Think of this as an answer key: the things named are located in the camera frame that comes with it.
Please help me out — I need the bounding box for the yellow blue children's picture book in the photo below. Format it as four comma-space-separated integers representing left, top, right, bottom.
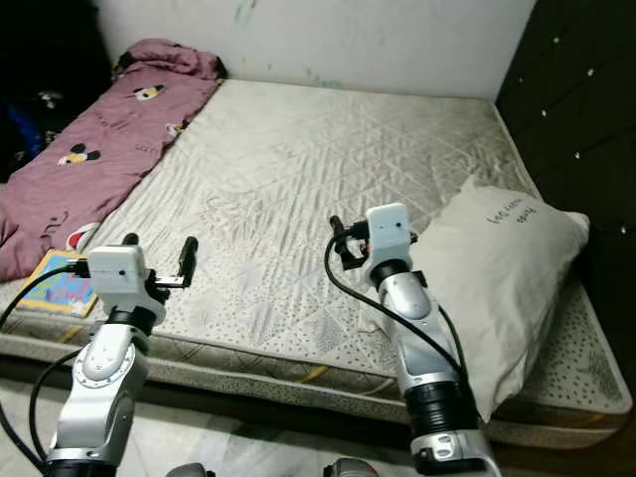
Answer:
15, 250, 95, 319

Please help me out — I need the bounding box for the white pillow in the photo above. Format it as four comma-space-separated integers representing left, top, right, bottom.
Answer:
358, 176, 590, 423

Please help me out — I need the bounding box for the white quilted mattress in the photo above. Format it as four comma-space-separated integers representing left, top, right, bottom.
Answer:
0, 78, 607, 423

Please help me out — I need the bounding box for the purple cartoon print blanket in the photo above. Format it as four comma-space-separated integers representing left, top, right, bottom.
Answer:
0, 38, 228, 284

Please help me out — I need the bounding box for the dotted lower mattress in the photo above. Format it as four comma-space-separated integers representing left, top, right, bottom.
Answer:
0, 333, 632, 453

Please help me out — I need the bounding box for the grey robot right leg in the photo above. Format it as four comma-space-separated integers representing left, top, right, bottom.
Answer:
323, 457, 379, 477

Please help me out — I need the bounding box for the black tufted headboard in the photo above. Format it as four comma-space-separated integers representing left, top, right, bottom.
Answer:
495, 0, 636, 299

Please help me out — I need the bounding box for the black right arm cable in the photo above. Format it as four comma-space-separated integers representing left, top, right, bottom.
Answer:
324, 227, 468, 384

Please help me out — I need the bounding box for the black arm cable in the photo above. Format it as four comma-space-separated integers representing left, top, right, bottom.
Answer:
0, 260, 90, 468
324, 227, 468, 384

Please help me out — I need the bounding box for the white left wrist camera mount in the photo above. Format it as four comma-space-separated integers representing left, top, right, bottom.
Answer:
86, 245, 160, 311

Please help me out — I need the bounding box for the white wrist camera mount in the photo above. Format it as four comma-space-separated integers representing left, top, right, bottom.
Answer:
366, 203, 416, 274
86, 245, 160, 311

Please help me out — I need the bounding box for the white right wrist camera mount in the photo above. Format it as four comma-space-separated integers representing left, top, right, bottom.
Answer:
366, 203, 416, 274

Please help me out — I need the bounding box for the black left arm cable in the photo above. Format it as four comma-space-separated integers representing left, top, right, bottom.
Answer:
0, 260, 90, 468

